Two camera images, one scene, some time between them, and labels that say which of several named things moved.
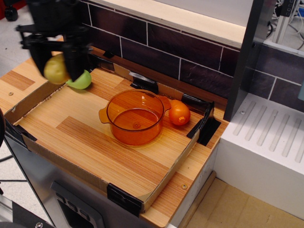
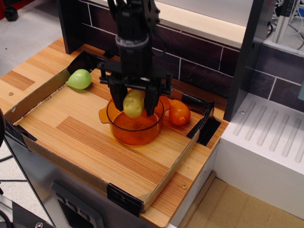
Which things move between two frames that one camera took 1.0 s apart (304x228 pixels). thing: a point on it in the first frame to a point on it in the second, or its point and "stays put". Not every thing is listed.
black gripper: x=57 y=24 to x=135 y=69
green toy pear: x=82 y=82 stays put
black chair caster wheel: x=11 y=14 stays put
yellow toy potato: x=55 y=69 to x=134 y=102
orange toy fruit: x=179 y=113 stays put
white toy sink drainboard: x=261 y=152 stays put
